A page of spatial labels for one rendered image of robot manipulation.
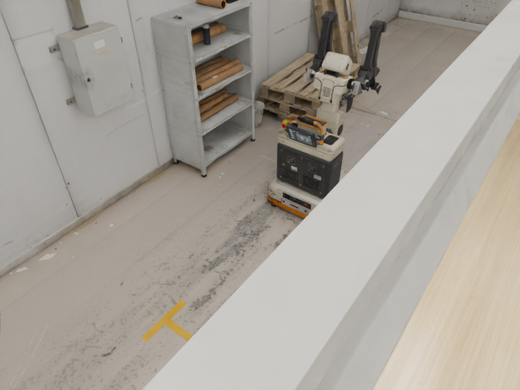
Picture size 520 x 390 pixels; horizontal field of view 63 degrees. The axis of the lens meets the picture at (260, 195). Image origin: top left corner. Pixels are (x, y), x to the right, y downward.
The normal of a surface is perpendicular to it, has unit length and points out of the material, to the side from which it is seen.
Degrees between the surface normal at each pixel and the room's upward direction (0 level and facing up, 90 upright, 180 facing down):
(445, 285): 0
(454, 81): 0
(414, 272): 61
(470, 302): 0
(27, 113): 90
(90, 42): 90
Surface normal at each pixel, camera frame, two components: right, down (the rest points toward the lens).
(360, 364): 0.70, -0.06
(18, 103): 0.81, 0.36
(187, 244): 0.00, -0.77
